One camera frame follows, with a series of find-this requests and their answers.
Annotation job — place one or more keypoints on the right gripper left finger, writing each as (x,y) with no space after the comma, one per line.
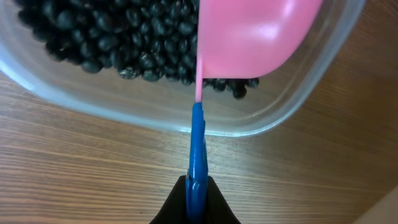
(174,209)

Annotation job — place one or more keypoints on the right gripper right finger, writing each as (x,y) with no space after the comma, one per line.
(217,209)

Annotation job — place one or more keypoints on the pink scoop blue handle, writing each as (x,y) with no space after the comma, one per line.
(239,39)

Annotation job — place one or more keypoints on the clear plastic container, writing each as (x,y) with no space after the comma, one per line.
(168,105)

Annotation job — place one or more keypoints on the black beans in container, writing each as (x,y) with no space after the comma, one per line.
(138,38)

